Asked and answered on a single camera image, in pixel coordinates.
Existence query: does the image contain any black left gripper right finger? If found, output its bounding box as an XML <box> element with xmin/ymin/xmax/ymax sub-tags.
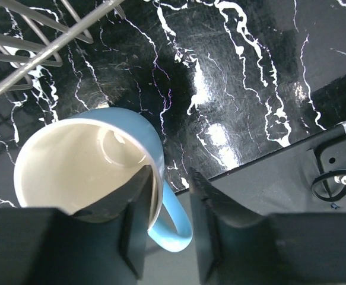
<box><xmin>188</xmin><ymin>166</ymin><xmax>268</xmax><ymax>285</ymax></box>

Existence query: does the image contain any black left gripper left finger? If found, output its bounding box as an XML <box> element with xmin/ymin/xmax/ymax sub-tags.
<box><xmin>71</xmin><ymin>164</ymin><xmax>155</xmax><ymax>280</ymax></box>

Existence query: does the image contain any light blue ceramic mug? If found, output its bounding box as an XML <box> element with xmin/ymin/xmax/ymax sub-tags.
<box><xmin>13</xmin><ymin>107</ymin><xmax>193</xmax><ymax>252</ymax></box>

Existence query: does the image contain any grey wire dish rack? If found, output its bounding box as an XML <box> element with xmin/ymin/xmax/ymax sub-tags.
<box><xmin>0</xmin><ymin>1</ymin><xmax>125</xmax><ymax>95</ymax></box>

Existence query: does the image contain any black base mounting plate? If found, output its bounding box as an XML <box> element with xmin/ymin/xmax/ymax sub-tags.
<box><xmin>210</xmin><ymin>121</ymin><xmax>346</xmax><ymax>214</ymax></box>

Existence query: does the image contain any black cable tie loop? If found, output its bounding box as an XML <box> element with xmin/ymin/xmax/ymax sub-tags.
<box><xmin>310</xmin><ymin>169</ymin><xmax>346</xmax><ymax>203</ymax></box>

